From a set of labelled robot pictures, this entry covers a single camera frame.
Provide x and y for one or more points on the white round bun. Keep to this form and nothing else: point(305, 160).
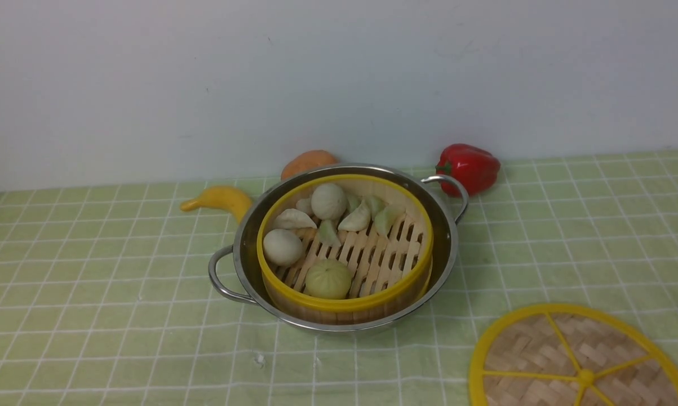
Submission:
point(328, 201)
point(282, 247)

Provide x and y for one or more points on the bamboo steamer basket yellow rim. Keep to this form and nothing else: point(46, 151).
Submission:
point(389, 273)

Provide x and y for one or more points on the green round bun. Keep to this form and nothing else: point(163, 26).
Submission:
point(328, 279)

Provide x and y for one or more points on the pale green dumpling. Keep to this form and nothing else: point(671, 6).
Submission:
point(327, 233)
point(386, 217)
point(375, 204)

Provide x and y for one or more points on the green checkered tablecloth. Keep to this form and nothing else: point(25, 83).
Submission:
point(105, 297)

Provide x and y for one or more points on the white folded dumpling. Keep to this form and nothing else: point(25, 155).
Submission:
point(357, 220)
point(293, 219)

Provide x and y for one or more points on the orange round fruit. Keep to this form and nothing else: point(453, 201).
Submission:
point(312, 159)

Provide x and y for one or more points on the red bell pepper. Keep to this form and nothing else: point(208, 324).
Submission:
point(476, 169)

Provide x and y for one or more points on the woven bamboo steamer lid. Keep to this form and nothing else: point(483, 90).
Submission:
point(566, 354)

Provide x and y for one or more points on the yellow banana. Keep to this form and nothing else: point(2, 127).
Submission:
point(225, 198)

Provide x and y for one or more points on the stainless steel two-handled pot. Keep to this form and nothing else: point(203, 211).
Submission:
point(236, 274)

